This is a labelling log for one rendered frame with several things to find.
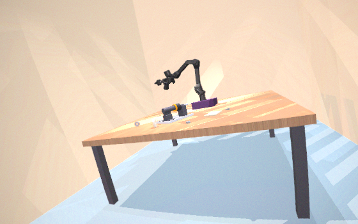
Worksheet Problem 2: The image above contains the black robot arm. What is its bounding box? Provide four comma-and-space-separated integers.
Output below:
163, 59, 207, 101

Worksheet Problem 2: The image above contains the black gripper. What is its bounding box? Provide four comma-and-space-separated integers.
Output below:
154, 77, 171, 86

